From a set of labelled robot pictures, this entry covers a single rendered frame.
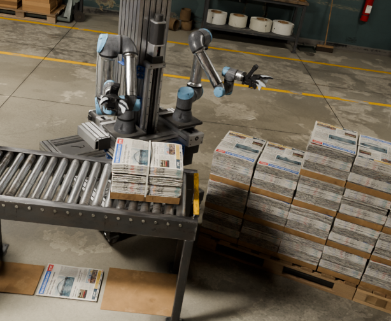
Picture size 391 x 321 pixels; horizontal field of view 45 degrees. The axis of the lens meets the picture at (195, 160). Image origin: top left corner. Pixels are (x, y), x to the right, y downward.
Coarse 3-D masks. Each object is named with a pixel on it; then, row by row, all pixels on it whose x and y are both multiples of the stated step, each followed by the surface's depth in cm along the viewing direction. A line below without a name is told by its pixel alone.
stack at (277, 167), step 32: (224, 160) 317; (256, 160) 317; (288, 160) 319; (224, 192) 328; (288, 192) 312; (320, 192) 305; (352, 192) 297; (224, 224) 340; (256, 224) 330; (288, 224) 322; (320, 224) 313; (352, 224) 307; (224, 256) 352; (256, 256) 342; (288, 256) 333; (320, 256) 324; (352, 256) 316; (320, 288) 335; (352, 288) 326
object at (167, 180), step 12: (156, 144) 270; (168, 144) 271; (156, 156) 258; (168, 156) 259; (180, 156) 261; (156, 168) 248; (168, 168) 248; (180, 168) 250; (156, 180) 252; (168, 180) 252; (180, 180) 253; (156, 192) 256; (168, 192) 257; (180, 192) 257
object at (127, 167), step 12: (120, 144) 263; (132, 144) 265; (144, 144) 268; (120, 156) 252; (132, 156) 254; (120, 168) 247; (132, 168) 247; (120, 180) 251; (132, 180) 251; (120, 192) 255; (132, 192) 255
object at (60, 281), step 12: (48, 264) 317; (48, 276) 308; (60, 276) 309; (72, 276) 311; (84, 276) 312; (96, 276) 314; (48, 288) 299; (60, 288) 301; (72, 288) 302; (84, 288) 304; (96, 288) 305; (84, 300) 296; (96, 300) 297
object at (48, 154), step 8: (16, 152) 285; (24, 152) 285; (32, 152) 287; (40, 152) 288; (48, 152) 289; (0, 160) 288; (24, 160) 288; (48, 160) 288; (72, 160) 288; (80, 160) 288; (88, 160) 288; (96, 160) 289; (104, 160) 290; (112, 160) 292; (32, 168) 291; (56, 168) 291; (184, 168) 296; (88, 176) 294; (192, 176) 294; (192, 184) 296
